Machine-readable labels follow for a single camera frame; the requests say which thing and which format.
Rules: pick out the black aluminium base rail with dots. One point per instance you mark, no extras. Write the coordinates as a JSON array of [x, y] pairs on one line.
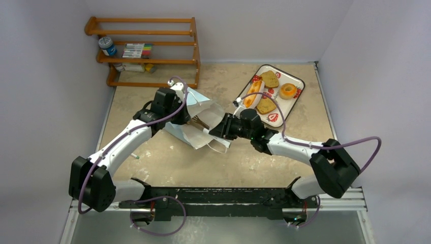
[[270, 203]]

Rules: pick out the fake round bread bun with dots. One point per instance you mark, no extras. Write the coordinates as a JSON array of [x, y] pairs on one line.
[[287, 91]]

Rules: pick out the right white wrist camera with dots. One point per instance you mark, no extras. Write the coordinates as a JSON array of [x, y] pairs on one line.
[[240, 106]]

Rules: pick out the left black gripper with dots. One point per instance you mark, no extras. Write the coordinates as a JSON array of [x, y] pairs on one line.
[[184, 118]]

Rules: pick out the metal tongs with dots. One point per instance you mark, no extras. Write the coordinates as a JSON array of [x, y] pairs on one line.
[[196, 122]]

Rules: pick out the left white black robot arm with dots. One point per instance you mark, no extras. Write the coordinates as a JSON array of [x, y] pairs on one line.
[[91, 180]]

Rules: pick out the white blue paper bag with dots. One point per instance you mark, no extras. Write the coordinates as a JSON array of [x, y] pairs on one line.
[[205, 115]]

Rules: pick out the white green tipped pen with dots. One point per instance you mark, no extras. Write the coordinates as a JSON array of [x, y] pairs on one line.
[[135, 156]]

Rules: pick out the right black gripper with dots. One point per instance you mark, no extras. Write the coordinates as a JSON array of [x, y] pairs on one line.
[[225, 127]]

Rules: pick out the yellow small block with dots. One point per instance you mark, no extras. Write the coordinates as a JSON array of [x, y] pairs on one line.
[[150, 68]]

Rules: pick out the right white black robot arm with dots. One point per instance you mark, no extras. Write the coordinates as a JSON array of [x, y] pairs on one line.
[[334, 169]]

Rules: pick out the fake toast slice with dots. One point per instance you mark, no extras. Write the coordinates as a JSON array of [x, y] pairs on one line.
[[265, 106], [270, 79]]

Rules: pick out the coloured marker pen box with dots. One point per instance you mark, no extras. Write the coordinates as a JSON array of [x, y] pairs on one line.
[[137, 50]]

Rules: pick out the strawberry pattern tray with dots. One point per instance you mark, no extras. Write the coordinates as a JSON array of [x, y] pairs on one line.
[[274, 118]]

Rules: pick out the wooden shelf rack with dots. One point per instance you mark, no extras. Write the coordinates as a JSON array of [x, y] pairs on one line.
[[119, 53]]

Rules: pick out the fake long bread roll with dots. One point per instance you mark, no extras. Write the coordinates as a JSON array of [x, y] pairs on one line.
[[253, 95]]

